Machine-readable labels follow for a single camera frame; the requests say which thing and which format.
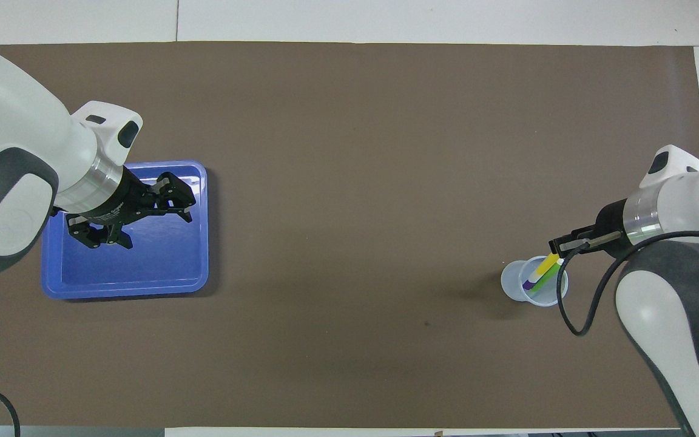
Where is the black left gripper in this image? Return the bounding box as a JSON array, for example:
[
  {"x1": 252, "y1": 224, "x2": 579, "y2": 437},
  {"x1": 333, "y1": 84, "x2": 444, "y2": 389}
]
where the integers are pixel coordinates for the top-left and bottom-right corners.
[{"x1": 58, "y1": 165, "x2": 197, "y2": 251}]

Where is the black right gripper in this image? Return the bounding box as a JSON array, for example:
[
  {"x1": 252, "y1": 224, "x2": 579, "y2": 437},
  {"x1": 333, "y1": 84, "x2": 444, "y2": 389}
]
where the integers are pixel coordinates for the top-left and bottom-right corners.
[{"x1": 548, "y1": 200, "x2": 632, "y2": 259}]

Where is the green marker pen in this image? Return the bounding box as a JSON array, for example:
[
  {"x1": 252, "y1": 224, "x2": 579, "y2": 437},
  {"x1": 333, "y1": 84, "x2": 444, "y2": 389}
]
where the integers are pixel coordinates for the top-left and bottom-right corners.
[{"x1": 528, "y1": 261, "x2": 564, "y2": 293}]

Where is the blue plastic tray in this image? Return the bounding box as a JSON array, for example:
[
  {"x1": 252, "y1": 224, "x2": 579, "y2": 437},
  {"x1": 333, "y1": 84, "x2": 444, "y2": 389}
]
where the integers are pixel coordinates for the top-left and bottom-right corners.
[{"x1": 41, "y1": 160, "x2": 209, "y2": 300}]

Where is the translucent plastic cup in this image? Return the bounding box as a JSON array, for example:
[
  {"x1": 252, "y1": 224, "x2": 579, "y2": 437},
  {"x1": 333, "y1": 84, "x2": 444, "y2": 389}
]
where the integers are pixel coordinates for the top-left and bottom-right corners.
[{"x1": 501, "y1": 256, "x2": 569, "y2": 307}]

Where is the brown table mat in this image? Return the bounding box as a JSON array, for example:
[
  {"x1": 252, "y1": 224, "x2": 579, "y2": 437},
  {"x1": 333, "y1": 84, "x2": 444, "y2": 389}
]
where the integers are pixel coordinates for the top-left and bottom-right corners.
[{"x1": 0, "y1": 41, "x2": 699, "y2": 429}]

